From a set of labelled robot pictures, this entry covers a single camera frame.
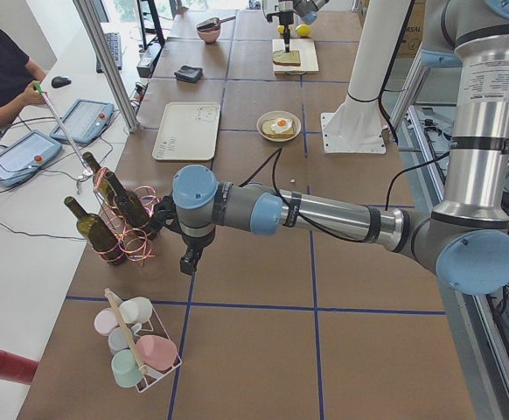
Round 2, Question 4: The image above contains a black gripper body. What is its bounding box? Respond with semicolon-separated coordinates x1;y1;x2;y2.
277;0;295;27
179;222;215;263

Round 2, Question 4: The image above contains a bread slice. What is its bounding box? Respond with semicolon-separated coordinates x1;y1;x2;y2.
261;117;296;139
272;50;301;67

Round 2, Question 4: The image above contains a white round plate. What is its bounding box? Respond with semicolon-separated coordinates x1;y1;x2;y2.
256;110;302;143

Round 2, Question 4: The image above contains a cream bear tray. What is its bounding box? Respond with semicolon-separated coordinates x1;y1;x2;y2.
152;101;220;161

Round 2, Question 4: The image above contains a yellow lemon right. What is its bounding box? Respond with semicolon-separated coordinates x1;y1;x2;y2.
295;24;311;38

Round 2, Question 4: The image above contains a wooden cutting board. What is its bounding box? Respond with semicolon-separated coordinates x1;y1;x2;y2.
272;38;319;74

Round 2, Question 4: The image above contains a white cup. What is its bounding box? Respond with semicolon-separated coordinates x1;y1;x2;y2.
119;297;153;324

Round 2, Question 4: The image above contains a metal scoop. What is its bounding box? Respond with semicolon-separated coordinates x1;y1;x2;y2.
196;16;236;32

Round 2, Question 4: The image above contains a pink bowl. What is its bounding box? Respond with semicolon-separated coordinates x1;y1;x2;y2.
197;25;220;44

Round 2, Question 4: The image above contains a light pink cup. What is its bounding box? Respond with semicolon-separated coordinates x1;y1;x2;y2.
94;308;119;337

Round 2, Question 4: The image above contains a dark green wine bottle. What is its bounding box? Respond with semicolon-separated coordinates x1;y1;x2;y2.
64;196;127;266

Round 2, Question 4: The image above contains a grey cup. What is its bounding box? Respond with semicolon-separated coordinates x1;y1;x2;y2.
108;327;129;355

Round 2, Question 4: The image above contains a grey folded cloth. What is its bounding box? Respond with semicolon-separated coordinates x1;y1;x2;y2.
174;65;203;83

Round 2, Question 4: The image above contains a mint green cup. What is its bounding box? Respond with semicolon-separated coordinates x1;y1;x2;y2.
111;349;143;389

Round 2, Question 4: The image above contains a long metal rod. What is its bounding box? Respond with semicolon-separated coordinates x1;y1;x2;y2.
32;80;93;194

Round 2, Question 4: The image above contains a black box device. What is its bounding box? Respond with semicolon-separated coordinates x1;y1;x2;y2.
136;43;163;79

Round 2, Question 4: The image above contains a blue teach pendant far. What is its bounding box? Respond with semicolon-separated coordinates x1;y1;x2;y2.
62;99;115;146

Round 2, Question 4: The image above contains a blue teach pendant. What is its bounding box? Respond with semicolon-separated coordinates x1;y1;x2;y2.
62;99;115;146
0;130;61;187

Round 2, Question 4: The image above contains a black keyboard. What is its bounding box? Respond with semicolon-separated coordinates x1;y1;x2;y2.
104;32;122;70

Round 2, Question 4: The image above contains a blue teach pendant near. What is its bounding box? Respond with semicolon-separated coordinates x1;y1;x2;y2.
0;130;61;187

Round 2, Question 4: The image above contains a black computer mouse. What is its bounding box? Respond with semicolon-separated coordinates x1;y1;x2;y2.
51;76;72;88

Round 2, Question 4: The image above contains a red cylinder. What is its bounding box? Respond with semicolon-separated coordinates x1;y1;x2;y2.
0;349;38;385

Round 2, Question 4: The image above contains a person in black shirt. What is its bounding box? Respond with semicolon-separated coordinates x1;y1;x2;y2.
0;29;45;129

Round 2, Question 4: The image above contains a copper wire bottle rack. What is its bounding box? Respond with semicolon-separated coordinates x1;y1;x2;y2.
99;185;155;265

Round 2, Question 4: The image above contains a white wire cup rack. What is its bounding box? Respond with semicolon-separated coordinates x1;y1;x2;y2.
102;289;182;393

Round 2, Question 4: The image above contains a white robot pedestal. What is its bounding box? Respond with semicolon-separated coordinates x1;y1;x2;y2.
321;0;413;154

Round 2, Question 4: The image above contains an aluminium frame post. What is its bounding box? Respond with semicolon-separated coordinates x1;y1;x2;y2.
73;0;139;133

